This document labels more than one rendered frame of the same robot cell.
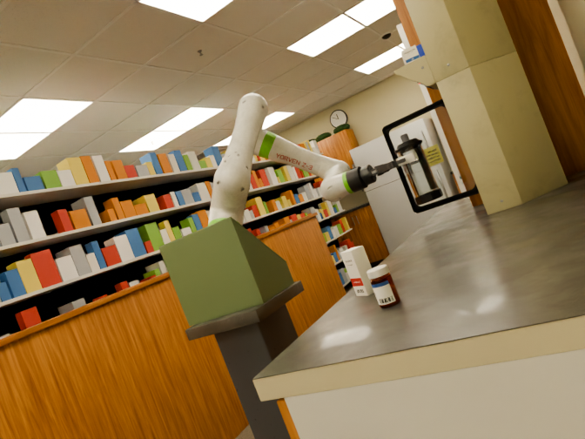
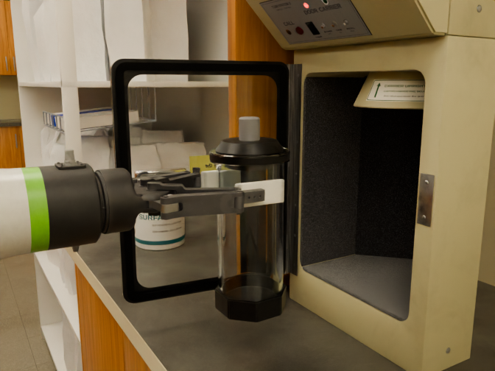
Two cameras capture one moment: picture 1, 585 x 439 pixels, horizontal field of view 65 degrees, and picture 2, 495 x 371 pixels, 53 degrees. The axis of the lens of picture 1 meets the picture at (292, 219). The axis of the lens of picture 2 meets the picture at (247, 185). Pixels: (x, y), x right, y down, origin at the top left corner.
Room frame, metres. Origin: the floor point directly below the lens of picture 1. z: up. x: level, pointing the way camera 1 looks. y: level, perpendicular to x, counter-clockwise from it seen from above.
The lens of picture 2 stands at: (1.43, 0.06, 1.35)
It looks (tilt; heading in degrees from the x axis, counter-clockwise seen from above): 12 degrees down; 300
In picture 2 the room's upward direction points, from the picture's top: straight up
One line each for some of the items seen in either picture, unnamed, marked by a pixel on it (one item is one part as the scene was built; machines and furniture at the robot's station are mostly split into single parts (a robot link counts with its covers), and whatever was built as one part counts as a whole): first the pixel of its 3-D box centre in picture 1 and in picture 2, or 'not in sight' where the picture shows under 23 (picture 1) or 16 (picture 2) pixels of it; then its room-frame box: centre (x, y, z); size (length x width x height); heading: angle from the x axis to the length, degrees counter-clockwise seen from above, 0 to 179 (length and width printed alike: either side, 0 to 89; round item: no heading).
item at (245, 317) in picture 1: (246, 309); not in sight; (1.67, 0.27, 0.92); 0.32 x 0.32 x 0.04; 60
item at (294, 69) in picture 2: not in sight; (292, 174); (1.80, -0.75, 1.19); 0.03 x 0.02 x 0.39; 151
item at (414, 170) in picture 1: (418, 171); (250, 226); (1.76, -0.51, 1.16); 0.11 x 0.11 x 0.21
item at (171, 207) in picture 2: not in sight; (157, 203); (1.79, -0.36, 1.22); 0.05 x 0.05 x 0.02; 33
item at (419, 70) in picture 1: (423, 80); (328, 6); (1.70, -0.63, 1.46); 0.32 x 0.11 x 0.10; 151
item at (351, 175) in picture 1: (357, 178); (70, 202); (1.87, -0.31, 1.22); 0.09 x 0.06 x 0.12; 151
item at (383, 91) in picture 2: not in sight; (410, 89); (1.61, -0.76, 1.34); 0.18 x 0.18 x 0.05
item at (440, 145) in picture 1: (430, 158); (207, 180); (1.90, -0.62, 1.19); 0.30 x 0.01 x 0.40; 54
